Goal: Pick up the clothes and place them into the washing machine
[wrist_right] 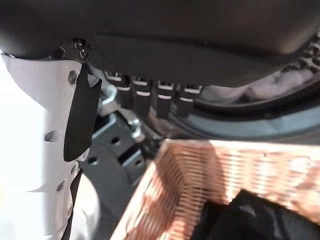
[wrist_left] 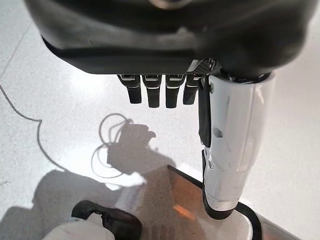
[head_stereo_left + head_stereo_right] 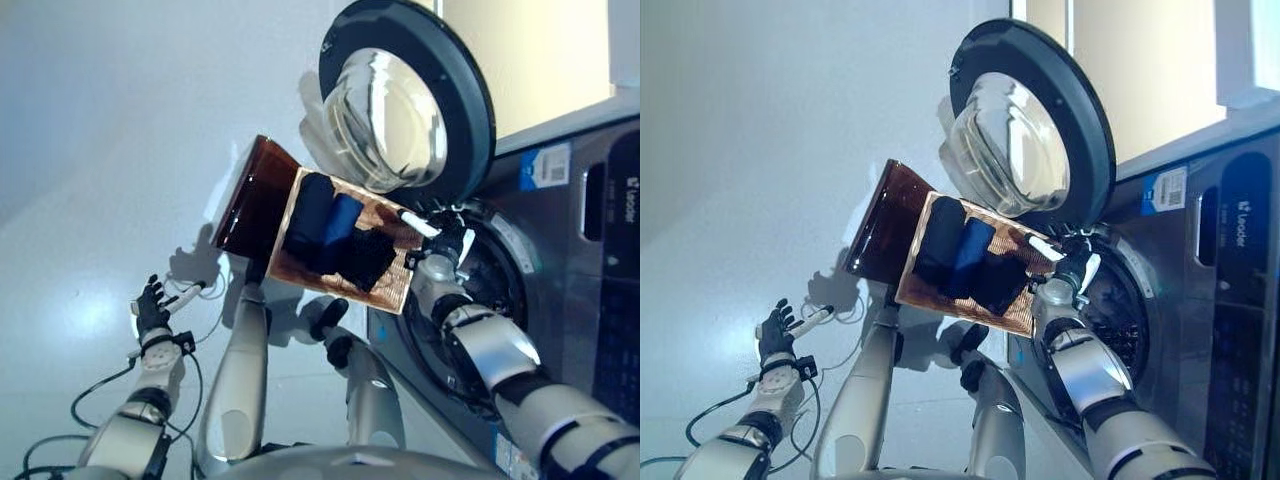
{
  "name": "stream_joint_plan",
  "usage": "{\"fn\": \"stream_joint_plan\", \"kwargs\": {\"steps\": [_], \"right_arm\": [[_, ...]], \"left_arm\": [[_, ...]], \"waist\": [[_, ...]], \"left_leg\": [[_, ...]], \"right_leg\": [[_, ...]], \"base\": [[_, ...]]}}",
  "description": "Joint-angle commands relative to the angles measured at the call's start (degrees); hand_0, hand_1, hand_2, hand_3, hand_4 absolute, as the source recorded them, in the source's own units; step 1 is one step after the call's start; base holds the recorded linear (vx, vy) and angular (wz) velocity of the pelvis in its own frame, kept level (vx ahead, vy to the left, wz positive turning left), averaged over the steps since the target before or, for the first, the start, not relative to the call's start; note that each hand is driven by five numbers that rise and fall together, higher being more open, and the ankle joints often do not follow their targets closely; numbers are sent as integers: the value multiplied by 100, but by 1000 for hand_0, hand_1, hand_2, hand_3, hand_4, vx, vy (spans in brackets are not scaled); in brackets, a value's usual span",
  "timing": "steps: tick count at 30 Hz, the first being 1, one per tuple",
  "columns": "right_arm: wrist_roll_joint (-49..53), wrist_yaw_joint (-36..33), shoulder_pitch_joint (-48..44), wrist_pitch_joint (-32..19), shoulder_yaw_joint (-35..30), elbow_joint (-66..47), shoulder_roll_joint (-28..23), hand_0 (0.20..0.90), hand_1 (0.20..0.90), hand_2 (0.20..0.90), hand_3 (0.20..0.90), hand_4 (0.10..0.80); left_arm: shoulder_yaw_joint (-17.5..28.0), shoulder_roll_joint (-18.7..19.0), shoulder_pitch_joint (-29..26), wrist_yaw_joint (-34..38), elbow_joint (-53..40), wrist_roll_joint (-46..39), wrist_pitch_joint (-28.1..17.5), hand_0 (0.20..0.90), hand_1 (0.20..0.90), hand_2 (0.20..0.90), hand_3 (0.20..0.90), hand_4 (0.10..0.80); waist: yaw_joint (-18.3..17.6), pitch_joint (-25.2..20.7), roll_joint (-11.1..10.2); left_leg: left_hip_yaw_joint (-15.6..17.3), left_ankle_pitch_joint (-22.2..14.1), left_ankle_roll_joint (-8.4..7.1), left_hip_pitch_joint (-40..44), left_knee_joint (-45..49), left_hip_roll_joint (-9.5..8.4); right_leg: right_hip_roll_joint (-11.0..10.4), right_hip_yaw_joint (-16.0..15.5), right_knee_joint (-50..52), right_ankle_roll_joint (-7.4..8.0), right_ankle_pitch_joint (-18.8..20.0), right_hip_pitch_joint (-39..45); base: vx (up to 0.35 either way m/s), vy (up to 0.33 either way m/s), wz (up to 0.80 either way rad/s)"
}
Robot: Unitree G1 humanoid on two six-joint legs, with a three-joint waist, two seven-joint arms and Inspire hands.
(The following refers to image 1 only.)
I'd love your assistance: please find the rectangular wicker laundry basket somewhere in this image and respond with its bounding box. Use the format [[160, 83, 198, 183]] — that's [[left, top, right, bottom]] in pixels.
[[109, 138, 320, 240]]

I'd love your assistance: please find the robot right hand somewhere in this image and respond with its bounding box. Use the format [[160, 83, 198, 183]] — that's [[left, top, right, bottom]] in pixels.
[[0, 0, 320, 240]]

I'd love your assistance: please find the dark grey washing machine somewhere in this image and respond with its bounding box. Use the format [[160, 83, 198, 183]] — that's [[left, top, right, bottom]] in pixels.
[[144, 34, 320, 148]]

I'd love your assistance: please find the small black garment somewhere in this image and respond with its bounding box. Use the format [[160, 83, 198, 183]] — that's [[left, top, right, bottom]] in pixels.
[[192, 188, 320, 240]]

